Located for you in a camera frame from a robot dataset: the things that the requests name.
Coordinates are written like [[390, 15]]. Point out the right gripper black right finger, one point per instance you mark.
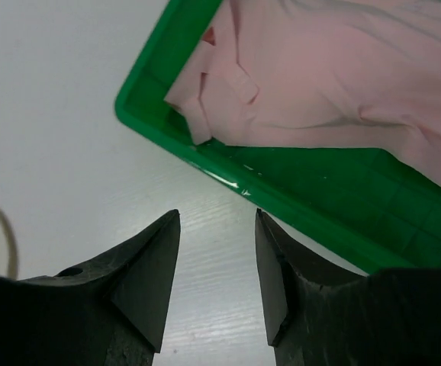
[[317, 313]]

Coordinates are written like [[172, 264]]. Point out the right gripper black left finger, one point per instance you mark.
[[109, 310]]

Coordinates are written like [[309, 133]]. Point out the pink bra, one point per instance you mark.
[[312, 74]]

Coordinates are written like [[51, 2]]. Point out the green plastic tray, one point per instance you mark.
[[362, 204]]

